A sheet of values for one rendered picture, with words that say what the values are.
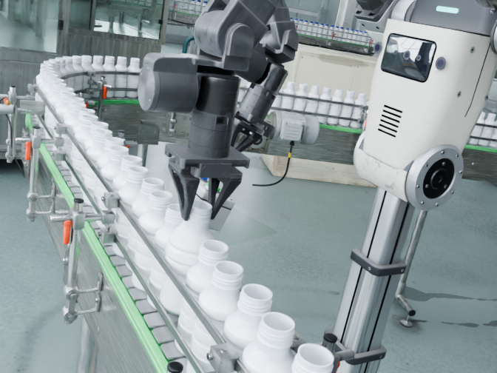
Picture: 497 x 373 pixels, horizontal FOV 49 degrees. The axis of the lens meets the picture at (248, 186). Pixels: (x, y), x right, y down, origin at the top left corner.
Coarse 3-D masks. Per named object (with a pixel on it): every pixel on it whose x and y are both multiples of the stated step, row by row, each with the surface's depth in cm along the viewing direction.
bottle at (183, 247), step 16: (192, 208) 75; (208, 208) 77; (192, 224) 75; (208, 224) 76; (176, 240) 75; (192, 240) 75; (176, 256) 75; (192, 256) 75; (176, 272) 76; (176, 288) 77; (176, 304) 78
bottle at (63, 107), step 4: (64, 92) 144; (68, 92) 145; (64, 96) 142; (68, 96) 142; (72, 96) 143; (64, 100) 142; (68, 100) 142; (60, 104) 143; (64, 104) 142; (68, 104) 142; (56, 108) 143; (60, 108) 143; (64, 108) 142; (56, 112) 143; (60, 112) 142; (64, 112) 142; (60, 116) 142; (56, 120) 143; (56, 136) 145; (56, 148) 145
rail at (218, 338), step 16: (48, 128) 152; (64, 160) 132; (96, 208) 107; (144, 240) 83; (128, 256) 90; (160, 256) 78; (144, 288) 84; (160, 304) 78; (192, 304) 68; (208, 320) 65; (176, 336) 73; (240, 368) 58
